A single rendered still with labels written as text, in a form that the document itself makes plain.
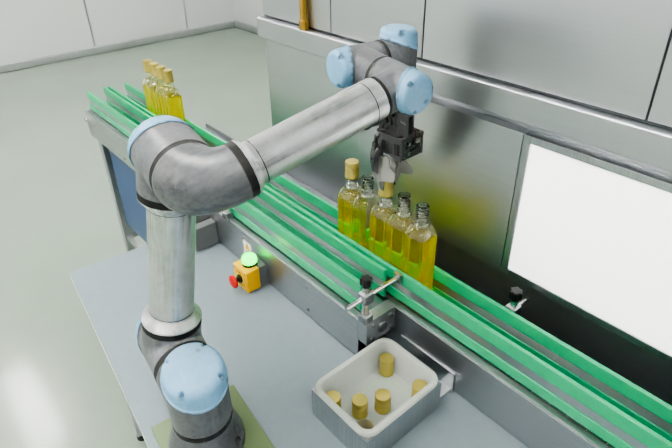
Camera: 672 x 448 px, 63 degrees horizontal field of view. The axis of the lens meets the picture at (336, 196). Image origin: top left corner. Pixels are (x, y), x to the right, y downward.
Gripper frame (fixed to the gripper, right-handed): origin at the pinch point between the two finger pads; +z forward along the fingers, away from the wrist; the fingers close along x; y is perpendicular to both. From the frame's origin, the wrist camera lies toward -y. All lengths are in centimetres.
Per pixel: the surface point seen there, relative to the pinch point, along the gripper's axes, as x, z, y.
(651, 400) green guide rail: 2, 19, 63
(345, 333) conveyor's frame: -15.8, 35.2, 3.1
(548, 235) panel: 11.7, 3.1, 34.8
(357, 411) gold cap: -29, 36, 21
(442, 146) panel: 11.7, -7.1, 6.2
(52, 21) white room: 89, 73, -586
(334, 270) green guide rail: -13.9, 20.2, -2.7
